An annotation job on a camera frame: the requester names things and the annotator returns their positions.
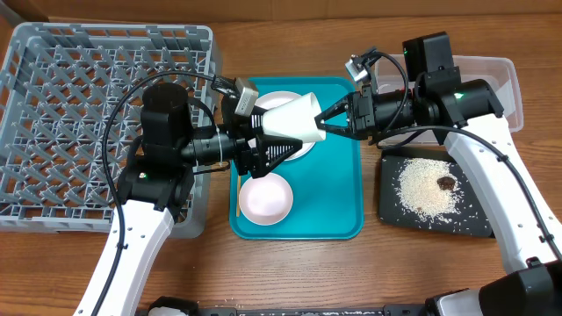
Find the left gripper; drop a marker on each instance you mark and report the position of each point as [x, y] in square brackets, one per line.
[257, 161]

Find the clear plastic bin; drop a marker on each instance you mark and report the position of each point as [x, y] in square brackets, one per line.
[498, 72]

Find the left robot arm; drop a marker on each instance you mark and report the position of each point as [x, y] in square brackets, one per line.
[160, 172]

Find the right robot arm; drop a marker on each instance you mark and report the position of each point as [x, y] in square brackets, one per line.
[467, 118]

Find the large white plate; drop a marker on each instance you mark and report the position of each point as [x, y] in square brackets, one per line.
[275, 99]

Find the black tray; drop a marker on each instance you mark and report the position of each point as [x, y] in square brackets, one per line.
[470, 221]

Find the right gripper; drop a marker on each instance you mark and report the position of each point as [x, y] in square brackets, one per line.
[359, 116]

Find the white paper cup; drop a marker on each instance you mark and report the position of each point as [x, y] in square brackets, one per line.
[295, 119]

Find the wooden chopstick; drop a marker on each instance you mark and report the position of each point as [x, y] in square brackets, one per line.
[238, 190]

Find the small pink plate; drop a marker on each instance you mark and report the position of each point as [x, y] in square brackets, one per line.
[267, 200]

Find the rice pile with food scrap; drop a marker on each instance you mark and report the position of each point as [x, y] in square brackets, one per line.
[428, 190]

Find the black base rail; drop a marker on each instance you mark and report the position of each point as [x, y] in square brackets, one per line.
[176, 306]

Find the grey dishwasher rack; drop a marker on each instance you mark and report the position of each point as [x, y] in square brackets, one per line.
[71, 107]

